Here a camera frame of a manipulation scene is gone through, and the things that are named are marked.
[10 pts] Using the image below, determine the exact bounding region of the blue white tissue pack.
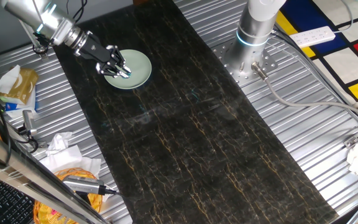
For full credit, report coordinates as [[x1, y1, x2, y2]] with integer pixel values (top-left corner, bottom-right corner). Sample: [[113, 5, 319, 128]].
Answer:
[[0, 90, 37, 118]]

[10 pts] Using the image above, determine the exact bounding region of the crumpled white tissue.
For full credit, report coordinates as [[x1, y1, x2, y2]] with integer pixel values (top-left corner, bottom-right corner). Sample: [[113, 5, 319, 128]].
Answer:
[[45, 131, 73, 156]]

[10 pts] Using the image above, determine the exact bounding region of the pale green round plate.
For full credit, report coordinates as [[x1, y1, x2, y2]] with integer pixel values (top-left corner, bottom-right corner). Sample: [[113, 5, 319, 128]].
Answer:
[[103, 49, 153, 90]]

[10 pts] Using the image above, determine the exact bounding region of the white power cord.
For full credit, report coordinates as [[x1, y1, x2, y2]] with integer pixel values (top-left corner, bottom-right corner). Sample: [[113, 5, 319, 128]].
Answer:
[[334, 0, 354, 34]]

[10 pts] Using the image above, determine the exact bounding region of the black camera cable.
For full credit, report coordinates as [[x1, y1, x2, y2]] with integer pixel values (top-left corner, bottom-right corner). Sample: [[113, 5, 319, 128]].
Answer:
[[16, 124, 40, 154], [103, 185, 124, 197]]

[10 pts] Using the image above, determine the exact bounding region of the yellow wicker basket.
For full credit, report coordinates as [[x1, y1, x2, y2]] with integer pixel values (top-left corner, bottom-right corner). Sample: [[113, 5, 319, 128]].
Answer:
[[32, 167, 104, 224]]

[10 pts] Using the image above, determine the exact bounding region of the thick grey robot cable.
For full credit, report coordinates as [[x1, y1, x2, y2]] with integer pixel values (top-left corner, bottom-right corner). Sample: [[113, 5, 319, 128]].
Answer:
[[250, 61, 358, 124]]

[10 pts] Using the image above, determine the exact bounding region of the colourful block pattern cloth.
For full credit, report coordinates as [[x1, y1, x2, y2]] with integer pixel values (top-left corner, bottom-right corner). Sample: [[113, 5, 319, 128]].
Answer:
[[275, 0, 358, 103]]

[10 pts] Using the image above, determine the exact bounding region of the dark marble pattern mat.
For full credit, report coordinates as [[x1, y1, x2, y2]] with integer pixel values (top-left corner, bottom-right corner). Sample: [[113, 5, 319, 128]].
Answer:
[[48, 0, 338, 224]]

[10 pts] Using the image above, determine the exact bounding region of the small silver depth camera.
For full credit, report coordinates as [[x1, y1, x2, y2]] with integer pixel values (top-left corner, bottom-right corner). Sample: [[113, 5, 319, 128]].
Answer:
[[22, 110, 39, 137]]

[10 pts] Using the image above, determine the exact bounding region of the aluminium frame beam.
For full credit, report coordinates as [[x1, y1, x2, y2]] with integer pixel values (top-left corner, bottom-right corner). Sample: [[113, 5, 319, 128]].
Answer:
[[0, 124, 110, 224]]

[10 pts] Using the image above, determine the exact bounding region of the ribbed silver depth camera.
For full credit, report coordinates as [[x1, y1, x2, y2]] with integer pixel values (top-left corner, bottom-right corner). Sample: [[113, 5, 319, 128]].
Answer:
[[62, 174, 107, 196]]

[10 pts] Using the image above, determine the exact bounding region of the white power strip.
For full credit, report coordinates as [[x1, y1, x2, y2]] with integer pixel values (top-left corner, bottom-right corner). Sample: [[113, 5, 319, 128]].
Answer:
[[289, 26, 337, 49]]

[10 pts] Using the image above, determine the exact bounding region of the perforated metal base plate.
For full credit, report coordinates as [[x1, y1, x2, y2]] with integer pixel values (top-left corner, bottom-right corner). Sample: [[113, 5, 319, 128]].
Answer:
[[212, 40, 278, 86]]

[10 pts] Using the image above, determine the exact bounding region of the gold tissue box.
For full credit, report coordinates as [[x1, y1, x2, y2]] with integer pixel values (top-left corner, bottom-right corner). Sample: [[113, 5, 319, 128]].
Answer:
[[0, 64, 39, 105]]

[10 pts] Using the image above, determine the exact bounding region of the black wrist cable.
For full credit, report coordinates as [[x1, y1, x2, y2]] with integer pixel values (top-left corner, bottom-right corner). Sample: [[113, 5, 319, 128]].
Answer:
[[65, 0, 88, 23]]

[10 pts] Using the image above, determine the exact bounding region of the black computer keyboard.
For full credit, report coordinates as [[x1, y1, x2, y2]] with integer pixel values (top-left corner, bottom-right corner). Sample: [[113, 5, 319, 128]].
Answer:
[[0, 170, 35, 224]]

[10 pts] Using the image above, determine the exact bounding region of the metal pole with foot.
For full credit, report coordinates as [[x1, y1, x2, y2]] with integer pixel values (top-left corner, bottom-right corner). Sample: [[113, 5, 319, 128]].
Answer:
[[19, 20, 49, 60]]

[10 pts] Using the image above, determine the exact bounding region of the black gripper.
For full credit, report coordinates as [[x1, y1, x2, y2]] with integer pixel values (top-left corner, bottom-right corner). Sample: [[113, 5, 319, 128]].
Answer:
[[79, 30, 132, 78]]

